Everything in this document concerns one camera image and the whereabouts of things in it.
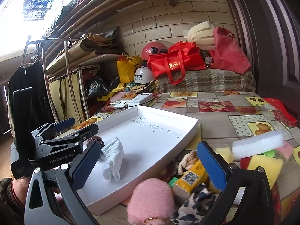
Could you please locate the yellow paper bag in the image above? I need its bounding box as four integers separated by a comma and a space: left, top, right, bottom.
116, 52, 142, 83

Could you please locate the white helmet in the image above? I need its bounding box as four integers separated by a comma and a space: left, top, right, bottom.
134, 66, 155, 84

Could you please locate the yellow green scouring sponge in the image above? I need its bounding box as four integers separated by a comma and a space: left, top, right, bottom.
247, 155, 283, 189

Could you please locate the white round charger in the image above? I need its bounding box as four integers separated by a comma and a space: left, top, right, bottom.
111, 100, 128, 109

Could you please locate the cream foam roll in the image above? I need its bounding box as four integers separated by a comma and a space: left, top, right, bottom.
187, 20, 215, 51

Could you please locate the beige knotted rope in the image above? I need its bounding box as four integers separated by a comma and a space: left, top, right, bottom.
177, 150, 200, 176

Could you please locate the white shallow box tray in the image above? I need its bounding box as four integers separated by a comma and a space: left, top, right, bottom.
78, 106, 198, 215

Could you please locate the black hanging garment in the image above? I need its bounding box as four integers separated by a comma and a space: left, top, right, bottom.
7, 64, 55, 137

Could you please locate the yellow tissue packet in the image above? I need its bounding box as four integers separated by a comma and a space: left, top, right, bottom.
172, 160, 208, 204

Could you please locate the black white patterned cloth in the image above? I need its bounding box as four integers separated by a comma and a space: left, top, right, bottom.
170, 183, 219, 224

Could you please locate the metal clothes rack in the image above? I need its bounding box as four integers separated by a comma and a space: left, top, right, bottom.
21, 36, 82, 121

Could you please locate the white power bank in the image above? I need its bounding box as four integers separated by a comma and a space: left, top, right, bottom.
127, 93, 153, 107

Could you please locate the plaid covered bench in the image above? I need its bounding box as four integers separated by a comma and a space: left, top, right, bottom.
156, 69, 256, 93

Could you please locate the pink fluffy plush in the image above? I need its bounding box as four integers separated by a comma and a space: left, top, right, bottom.
127, 178, 175, 224

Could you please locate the dark red shopping bag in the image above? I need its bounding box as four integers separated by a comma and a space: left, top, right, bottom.
209, 27, 251, 74

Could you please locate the red tote bag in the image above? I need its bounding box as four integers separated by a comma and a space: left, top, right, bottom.
147, 41, 206, 85

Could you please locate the fruit pattern tablecloth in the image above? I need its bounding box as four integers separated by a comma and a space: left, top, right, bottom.
70, 90, 300, 225

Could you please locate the black plastic bag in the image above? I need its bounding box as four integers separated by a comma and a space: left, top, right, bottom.
87, 76, 109, 98

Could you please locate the left hand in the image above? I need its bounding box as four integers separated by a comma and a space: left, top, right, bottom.
12, 177, 31, 207

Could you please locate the dark wooden door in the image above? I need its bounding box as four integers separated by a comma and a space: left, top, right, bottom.
227, 0, 299, 119

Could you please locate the red helmet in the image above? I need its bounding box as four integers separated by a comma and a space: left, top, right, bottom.
141, 41, 168, 62

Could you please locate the yellow sponge piece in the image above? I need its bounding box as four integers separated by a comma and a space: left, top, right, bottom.
214, 147, 233, 164

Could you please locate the white foam block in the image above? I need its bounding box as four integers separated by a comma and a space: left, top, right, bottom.
232, 130, 284, 160

